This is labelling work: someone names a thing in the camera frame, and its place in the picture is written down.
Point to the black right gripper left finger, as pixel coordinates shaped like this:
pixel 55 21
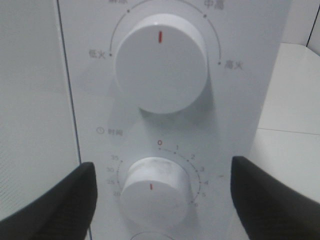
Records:
pixel 65 212

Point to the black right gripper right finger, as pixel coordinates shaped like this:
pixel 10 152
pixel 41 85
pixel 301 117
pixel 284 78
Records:
pixel 268 209

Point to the white microwave door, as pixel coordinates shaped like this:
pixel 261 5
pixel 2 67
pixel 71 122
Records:
pixel 37 133

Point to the round white door button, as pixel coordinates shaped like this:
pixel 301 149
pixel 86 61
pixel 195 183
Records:
pixel 151 235

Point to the white timer knob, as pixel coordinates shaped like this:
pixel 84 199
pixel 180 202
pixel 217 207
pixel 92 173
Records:
pixel 156 192

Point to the white microwave oven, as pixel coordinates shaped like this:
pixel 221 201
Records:
pixel 242 39

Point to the upper white power knob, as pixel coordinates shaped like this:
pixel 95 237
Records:
pixel 161 65

